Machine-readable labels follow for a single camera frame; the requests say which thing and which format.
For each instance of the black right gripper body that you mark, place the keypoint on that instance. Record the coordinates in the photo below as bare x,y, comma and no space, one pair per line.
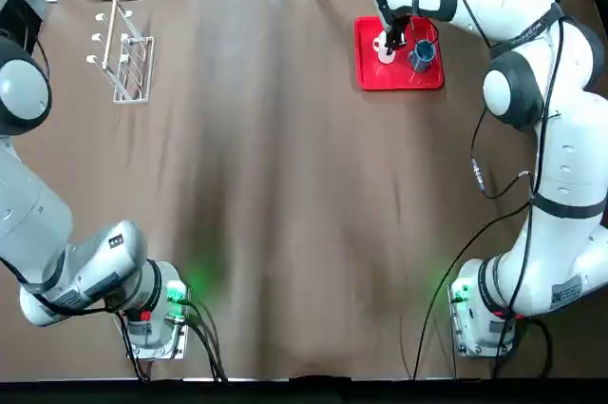
382,7

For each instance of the white cup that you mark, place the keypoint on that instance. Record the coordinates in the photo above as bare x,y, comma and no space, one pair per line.
385,57

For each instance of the blue cup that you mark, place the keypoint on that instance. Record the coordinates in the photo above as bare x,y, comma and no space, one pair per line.
420,62

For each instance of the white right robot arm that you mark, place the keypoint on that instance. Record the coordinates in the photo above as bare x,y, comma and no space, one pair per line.
565,176

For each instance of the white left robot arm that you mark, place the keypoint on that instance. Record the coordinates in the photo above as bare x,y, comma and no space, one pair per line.
38,214

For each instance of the red plastic tray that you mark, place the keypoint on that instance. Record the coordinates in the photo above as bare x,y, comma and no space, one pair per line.
380,78

